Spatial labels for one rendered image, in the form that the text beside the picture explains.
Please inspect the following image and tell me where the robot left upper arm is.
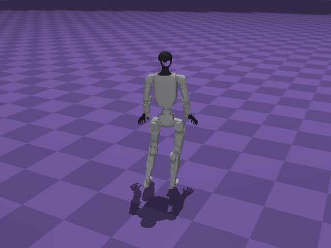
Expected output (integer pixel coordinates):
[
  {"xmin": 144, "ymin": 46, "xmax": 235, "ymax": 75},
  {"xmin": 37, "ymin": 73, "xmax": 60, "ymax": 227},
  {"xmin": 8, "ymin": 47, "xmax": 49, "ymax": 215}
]
[{"xmin": 143, "ymin": 74, "xmax": 154, "ymax": 102}]

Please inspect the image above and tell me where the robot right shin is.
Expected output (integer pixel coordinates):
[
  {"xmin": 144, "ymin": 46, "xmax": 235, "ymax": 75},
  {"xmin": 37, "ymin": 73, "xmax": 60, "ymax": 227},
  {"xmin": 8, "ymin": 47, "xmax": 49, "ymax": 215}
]
[{"xmin": 170, "ymin": 153, "xmax": 180, "ymax": 187}]

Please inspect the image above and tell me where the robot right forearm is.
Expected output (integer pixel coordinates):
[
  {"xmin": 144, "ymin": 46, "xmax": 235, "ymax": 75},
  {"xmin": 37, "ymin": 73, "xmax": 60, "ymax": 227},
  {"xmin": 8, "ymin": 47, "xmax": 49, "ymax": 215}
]
[{"xmin": 183, "ymin": 97, "xmax": 191, "ymax": 119}]

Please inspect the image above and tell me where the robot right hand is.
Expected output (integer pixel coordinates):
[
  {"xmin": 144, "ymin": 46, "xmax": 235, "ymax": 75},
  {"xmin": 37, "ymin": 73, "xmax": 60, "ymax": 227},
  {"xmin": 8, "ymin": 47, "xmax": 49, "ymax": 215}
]
[{"xmin": 188, "ymin": 114, "xmax": 198, "ymax": 125}]

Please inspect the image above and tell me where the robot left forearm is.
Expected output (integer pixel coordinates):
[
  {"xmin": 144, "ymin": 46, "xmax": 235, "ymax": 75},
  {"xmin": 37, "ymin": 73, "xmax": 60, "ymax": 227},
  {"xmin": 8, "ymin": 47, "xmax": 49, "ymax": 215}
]
[{"xmin": 143, "ymin": 100, "xmax": 151, "ymax": 118}]

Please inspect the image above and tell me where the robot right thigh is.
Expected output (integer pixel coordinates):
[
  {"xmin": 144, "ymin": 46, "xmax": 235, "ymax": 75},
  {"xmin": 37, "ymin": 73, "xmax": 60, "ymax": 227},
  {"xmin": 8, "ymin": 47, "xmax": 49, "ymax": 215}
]
[{"xmin": 170, "ymin": 118, "xmax": 186, "ymax": 162}]

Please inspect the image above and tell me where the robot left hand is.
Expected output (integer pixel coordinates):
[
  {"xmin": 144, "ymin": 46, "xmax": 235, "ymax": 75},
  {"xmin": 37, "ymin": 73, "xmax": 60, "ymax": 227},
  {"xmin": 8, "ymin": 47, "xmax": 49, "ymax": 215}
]
[{"xmin": 138, "ymin": 113, "xmax": 149, "ymax": 125}]

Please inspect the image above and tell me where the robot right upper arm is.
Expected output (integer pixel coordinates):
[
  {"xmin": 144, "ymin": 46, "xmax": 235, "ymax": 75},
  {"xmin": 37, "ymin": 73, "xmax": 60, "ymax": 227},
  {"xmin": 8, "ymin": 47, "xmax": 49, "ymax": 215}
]
[{"xmin": 176, "ymin": 74, "xmax": 189, "ymax": 104}]

